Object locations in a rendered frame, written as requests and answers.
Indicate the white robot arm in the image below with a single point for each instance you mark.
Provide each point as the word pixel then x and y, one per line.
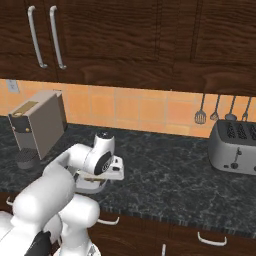
pixel 43 196

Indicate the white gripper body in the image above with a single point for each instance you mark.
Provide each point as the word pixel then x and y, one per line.
pixel 91 186

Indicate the white wall outlet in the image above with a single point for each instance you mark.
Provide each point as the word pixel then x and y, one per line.
pixel 12 86

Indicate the dark hanging turner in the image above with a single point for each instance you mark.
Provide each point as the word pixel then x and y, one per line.
pixel 214 116

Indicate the dark hanging ladle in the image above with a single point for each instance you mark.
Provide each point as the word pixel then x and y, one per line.
pixel 230 116

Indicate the grey coffee machine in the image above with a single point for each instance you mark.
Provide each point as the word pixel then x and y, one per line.
pixel 40 123

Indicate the dark slotted spatula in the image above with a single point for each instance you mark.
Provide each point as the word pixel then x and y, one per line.
pixel 200 117

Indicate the dark wood plain cupboard door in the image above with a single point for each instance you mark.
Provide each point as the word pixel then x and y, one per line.
pixel 220 43

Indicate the dark wood narrow cupboard door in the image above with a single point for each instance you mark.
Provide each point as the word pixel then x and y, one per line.
pixel 15 40

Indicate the dark wood drawer front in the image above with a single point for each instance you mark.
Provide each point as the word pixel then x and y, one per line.
pixel 6 200
pixel 216 248
pixel 133 236

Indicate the dark hanging fork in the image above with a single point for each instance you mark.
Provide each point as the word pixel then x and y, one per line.
pixel 245 115

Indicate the silver toaster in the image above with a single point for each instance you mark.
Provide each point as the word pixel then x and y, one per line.
pixel 230 150

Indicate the dark wood wide cupboard door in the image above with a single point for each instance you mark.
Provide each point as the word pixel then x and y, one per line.
pixel 113 40

